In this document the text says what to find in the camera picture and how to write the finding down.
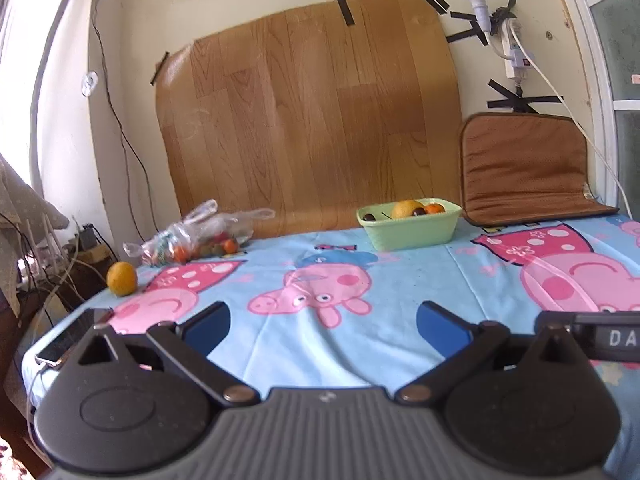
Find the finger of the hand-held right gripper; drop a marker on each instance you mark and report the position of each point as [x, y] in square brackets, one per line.
[555, 317]

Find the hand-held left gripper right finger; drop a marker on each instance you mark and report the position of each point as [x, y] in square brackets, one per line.
[440, 327]

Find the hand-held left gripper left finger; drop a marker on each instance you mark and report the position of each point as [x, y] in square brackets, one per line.
[207, 327]

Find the light green square bowl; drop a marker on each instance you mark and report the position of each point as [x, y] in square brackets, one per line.
[410, 235]

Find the orange tomato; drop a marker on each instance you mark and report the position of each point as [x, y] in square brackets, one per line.
[435, 208]

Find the large yellow lemon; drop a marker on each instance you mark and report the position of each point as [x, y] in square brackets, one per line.
[407, 208]

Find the cartoon pig printed tablecloth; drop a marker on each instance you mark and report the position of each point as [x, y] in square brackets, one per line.
[400, 280]

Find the clear plastic bag of tomatoes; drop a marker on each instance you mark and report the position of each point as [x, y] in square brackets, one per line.
[200, 240]

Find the small yellow citrus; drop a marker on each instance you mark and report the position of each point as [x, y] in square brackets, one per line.
[121, 279]

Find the smartphone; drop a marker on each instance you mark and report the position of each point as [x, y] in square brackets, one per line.
[75, 335]

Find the brown seat cushion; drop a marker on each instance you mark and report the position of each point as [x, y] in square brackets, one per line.
[525, 165]

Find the patterned grey cloth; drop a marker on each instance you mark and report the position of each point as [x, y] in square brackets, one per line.
[25, 220]

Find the black tape cross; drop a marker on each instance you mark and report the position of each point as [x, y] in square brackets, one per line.
[520, 100]

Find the white power strip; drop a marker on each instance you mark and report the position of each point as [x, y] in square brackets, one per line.
[516, 52]

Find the wood pattern wall sheet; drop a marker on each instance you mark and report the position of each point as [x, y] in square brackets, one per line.
[310, 120]

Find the white window frame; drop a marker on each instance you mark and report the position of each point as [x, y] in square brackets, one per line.
[600, 85]

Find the white round wall socket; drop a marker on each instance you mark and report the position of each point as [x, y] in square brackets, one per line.
[90, 83]

